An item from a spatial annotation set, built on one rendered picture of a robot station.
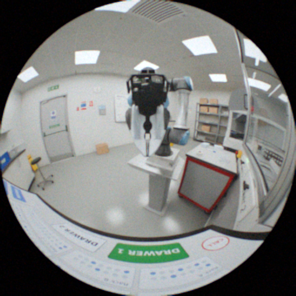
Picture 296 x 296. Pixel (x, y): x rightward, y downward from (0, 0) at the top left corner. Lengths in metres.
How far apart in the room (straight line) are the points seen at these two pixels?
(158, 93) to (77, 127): 3.15
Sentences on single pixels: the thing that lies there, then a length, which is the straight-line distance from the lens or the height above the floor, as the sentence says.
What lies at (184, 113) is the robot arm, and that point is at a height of 1.18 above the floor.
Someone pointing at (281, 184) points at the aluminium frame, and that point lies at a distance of 0.34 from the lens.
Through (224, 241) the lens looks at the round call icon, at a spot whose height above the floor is 1.02.
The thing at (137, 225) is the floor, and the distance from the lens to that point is 1.22.
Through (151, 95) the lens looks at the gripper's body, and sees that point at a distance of 0.17.
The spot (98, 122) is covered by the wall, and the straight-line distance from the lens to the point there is 3.24.
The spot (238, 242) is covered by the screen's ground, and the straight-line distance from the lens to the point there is 0.15.
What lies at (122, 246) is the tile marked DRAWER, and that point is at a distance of 0.16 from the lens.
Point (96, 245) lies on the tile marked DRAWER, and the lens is 0.16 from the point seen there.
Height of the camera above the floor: 1.15
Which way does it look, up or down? 21 degrees down
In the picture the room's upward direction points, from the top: straight up
